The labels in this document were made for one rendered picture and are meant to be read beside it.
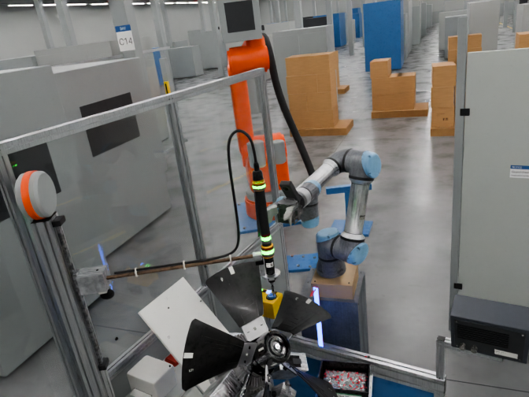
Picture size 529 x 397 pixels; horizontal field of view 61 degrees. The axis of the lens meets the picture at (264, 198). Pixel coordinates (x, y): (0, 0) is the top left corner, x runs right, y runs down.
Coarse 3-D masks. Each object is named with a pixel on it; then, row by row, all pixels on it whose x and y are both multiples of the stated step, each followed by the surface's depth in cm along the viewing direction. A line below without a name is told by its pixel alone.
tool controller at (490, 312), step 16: (464, 304) 168; (480, 304) 167; (496, 304) 165; (512, 304) 163; (464, 320) 164; (480, 320) 161; (496, 320) 160; (512, 320) 158; (528, 320) 157; (464, 336) 169; (480, 336) 165; (496, 336) 161; (512, 336) 158; (528, 336) 155; (480, 352) 171; (496, 352) 166; (512, 352) 163; (528, 352) 160
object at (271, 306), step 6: (264, 294) 222; (276, 294) 221; (282, 294) 221; (264, 300) 217; (270, 300) 216; (276, 300) 216; (264, 306) 217; (270, 306) 215; (276, 306) 217; (264, 312) 218; (270, 312) 216; (276, 312) 217
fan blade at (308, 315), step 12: (288, 300) 192; (300, 300) 192; (312, 300) 193; (288, 312) 185; (300, 312) 185; (312, 312) 186; (324, 312) 188; (276, 324) 180; (288, 324) 179; (300, 324) 179; (312, 324) 180
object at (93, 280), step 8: (80, 272) 158; (88, 272) 157; (96, 272) 156; (104, 272) 157; (80, 280) 155; (88, 280) 155; (96, 280) 155; (104, 280) 156; (80, 288) 156; (88, 288) 156; (96, 288) 156; (104, 288) 156
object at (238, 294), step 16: (224, 272) 177; (240, 272) 178; (256, 272) 179; (224, 288) 175; (240, 288) 174; (256, 288) 175; (224, 304) 173; (240, 304) 172; (256, 304) 172; (240, 320) 170
